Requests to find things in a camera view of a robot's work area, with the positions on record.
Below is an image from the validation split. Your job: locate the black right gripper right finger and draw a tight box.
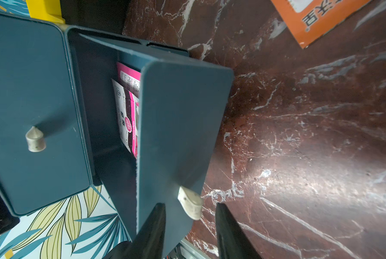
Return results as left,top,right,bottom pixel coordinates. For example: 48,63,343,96
215,203,262,259

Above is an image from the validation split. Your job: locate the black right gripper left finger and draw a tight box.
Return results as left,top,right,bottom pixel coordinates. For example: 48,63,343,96
104,203,166,259

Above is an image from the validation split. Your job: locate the cream drawer knob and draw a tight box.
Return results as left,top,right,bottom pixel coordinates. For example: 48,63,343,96
25,126,46,153
177,186,204,221

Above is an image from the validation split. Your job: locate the teal drawer cabinet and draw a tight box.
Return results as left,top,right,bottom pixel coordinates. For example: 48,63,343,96
0,13,189,217

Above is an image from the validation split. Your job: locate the orange seed bag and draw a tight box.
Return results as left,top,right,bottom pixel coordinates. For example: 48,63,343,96
271,0,370,49

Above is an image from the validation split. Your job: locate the teal top drawer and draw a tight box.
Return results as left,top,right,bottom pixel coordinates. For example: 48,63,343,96
0,13,92,216

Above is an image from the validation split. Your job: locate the teal drawer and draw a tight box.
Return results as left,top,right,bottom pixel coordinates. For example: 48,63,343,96
65,27,234,255
0,13,92,216

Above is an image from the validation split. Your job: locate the white pink seed bag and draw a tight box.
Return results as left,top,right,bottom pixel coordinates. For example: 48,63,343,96
111,79,139,159

